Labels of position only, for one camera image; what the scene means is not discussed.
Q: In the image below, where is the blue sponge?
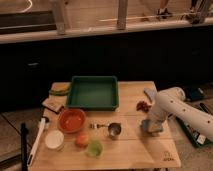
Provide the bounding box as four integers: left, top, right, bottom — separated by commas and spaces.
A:
141, 119, 149, 133

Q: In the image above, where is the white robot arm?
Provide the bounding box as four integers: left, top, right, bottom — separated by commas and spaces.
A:
144, 87, 213, 141

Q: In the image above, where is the green plastic tray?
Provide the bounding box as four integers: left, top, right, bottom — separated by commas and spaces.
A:
66, 76, 119, 111

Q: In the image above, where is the dark red dried fruit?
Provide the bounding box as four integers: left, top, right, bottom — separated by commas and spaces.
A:
136, 101, 151, 112

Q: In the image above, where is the blue grey cloth piece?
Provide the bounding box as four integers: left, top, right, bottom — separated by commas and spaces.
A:
144, 88, 157, 102

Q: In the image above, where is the metal measuring cup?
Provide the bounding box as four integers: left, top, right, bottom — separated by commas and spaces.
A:
89, 122, 122, 139

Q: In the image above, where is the green bin with items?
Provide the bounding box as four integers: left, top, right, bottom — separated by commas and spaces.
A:
177, 118, 213, 148

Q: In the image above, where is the green cup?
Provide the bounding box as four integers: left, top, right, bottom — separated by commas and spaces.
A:
86, 140, 103, 157

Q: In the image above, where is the orange fruit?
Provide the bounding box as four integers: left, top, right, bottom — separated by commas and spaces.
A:
75, 132, 90, 148

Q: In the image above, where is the orange bowl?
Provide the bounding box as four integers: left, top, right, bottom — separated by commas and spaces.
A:
58, 108, 86, 133

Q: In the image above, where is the small wooden block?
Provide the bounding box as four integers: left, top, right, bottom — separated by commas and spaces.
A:
42, 98, 63, 113

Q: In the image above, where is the black pole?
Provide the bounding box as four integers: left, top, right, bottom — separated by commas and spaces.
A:
21, 123, 28, 171

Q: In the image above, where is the white handled tool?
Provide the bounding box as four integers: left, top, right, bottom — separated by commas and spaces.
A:
27, 117, 49, 167

